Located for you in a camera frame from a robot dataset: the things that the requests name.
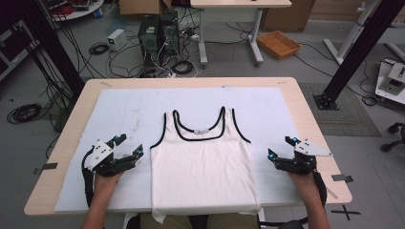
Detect white power supply box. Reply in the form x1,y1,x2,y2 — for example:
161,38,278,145
106,28,128,52

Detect light wooden table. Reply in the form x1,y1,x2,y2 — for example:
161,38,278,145
24,76,353,217

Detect person's khaki trousers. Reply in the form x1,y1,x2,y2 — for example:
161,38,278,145
139,212,260,229

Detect brown cardboard box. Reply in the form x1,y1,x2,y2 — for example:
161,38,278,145
118,0,173,17
261,0,316,33

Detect white tank top black trim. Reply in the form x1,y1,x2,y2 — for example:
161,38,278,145
149,106,262,224

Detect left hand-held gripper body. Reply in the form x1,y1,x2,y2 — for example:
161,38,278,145
85,138,139,177

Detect black office chair base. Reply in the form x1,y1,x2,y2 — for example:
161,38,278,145
380,122,405,153

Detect black sleeved right gripper cable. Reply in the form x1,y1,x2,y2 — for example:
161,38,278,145
260,171,329,229

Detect white machine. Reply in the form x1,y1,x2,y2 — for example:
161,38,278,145
374,58,405,106

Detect grey floor mat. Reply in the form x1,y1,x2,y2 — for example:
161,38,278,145
299,83,382,138

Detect round white table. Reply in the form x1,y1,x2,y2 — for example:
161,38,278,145
41,0,105,23

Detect black metal frame post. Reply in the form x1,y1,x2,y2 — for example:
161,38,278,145
13,0,86,96
313,0,405,111

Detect black computer tower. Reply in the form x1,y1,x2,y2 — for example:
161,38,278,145
160,10,181,57
138,13,161,63

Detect black sleeved gripper cable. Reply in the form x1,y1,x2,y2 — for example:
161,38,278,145
81,148,96,208
260,171,329,229

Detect person's right hand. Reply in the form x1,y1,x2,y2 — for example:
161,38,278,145
286,171,320,196

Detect black tape cross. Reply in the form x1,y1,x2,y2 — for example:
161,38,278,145
330,204,362,221

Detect white metal stand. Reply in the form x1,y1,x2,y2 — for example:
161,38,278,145
323,0,382,66

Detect white desk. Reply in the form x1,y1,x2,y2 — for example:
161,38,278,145
190,0,293,67

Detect black tape strip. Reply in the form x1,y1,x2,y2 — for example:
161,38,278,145
32,162,59,176
330,174,354,184

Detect dark equipment rack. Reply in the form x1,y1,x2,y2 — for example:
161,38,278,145
0,18,41,81

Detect orange woven basket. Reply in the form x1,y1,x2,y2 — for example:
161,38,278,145
256,30,302,61

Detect coiled black cable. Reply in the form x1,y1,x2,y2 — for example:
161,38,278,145
6,102,43,125
88,42,110,56
171,59,196,76

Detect black sleeved left gripper cable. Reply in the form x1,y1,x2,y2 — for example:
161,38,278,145
81,148,96,208

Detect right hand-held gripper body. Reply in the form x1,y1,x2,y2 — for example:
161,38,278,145
274,138,334,177

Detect white table mat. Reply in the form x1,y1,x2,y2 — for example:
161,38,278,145
53,87,302,214

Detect person's left hand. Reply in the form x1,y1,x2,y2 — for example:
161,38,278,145
93,171,124,196

